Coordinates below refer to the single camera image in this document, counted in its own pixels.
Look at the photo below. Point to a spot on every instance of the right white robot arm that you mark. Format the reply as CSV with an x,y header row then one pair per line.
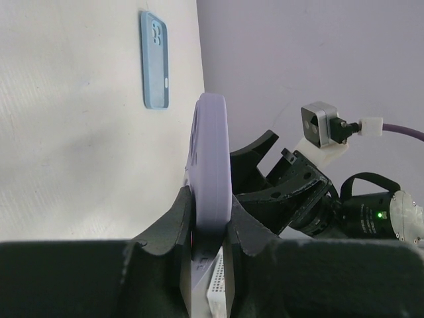
x,y
367,206

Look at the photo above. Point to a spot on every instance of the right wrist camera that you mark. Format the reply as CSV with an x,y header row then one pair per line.
x,y
317,145

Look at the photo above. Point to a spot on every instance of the phone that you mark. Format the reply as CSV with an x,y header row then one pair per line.
x,y
154,61
208,167

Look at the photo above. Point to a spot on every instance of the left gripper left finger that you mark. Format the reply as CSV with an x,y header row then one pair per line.
x,y
146,276

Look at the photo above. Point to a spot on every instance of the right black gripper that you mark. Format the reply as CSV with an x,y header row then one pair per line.
x,y
290,192

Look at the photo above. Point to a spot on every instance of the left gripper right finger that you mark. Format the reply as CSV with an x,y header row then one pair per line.
x,y
267,276

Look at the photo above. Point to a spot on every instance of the right white cable duct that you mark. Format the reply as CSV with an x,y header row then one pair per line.
x,y
216,291

